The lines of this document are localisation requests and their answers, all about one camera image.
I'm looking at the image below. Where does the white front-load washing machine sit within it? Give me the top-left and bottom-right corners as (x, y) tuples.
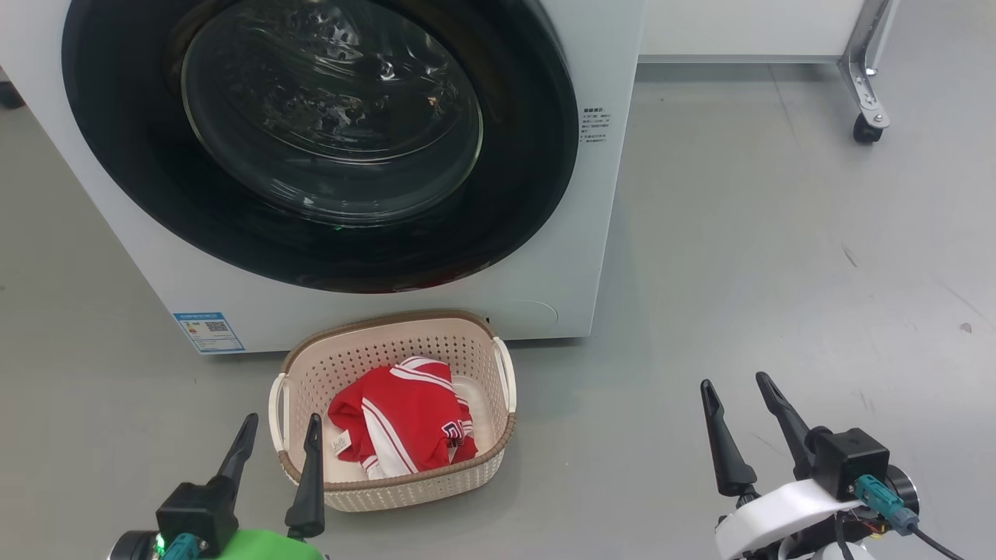
(0, 0), (647, 355)

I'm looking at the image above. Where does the blue energy label sticker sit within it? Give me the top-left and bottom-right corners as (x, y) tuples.
(172, 312), (246, 355)

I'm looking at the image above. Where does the small printed text sticker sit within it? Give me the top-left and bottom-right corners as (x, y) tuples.
(582, 107), (612, 145)

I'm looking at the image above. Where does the round white filter cover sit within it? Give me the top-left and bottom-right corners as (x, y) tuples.
(506, 300), (559, 331)

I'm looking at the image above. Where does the red and white garment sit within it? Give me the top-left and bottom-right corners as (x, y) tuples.
(327, 356), (479, 481)

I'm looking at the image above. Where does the white cabinet panel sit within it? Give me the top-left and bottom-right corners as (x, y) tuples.
(638, 0), (868, 65)

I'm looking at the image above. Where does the teal left camera cable plug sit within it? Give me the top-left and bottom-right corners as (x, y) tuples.
(160, 533), (202, 560)

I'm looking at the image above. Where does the teal right camera cable plug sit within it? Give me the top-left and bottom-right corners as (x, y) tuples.
(854, 474), (970, 560)

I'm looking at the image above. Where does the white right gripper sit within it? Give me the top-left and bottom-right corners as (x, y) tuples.
(700, 371), (921, 560)

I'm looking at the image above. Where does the teal camera cable plug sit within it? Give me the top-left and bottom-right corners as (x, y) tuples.
(854, 474), (970, 560)
(160, 533), (202, 560)

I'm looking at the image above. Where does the black round glass washer door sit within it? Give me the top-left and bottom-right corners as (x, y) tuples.
(61, 0), (580, 294)

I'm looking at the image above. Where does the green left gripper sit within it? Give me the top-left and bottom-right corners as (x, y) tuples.
(107, 413), (328, 560)

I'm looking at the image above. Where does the cream perforated laundry basket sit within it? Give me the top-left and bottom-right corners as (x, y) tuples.
(268, 310), (517, 513)

